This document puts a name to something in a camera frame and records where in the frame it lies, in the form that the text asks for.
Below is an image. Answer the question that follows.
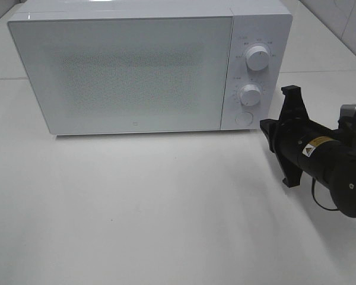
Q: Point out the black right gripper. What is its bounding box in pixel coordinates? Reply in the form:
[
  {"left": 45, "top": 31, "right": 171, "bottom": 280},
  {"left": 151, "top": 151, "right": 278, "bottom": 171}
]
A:
[{"left": 260, "top": 85, "right": 313, "bottom": 188}]

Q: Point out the white microwave knob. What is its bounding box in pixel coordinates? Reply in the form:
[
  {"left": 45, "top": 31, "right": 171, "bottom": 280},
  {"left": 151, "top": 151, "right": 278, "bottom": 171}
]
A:
[
  {"left": 239, "top": 84, "right": 262, "bottom": 106},
  {"left": 245, "top": 43, "right": 270, "bottom": 71}
]

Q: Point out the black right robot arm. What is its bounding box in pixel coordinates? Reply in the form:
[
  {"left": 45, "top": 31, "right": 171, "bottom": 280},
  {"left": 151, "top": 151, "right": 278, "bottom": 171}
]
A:
[{"left": 260, "top": 85, "right": 356, "bottom": 218}]

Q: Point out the white microwave oven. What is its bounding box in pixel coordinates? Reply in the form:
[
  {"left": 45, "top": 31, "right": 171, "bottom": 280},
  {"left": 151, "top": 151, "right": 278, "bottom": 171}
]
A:
[{"left": 8, "top": 1, "right": 293, "bottom": 135}]

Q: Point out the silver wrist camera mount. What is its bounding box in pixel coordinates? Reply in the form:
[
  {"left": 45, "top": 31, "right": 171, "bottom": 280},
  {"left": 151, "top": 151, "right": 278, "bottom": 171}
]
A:
[{"left": 339, "top": 104, "right": 356, "bottom": 131}]

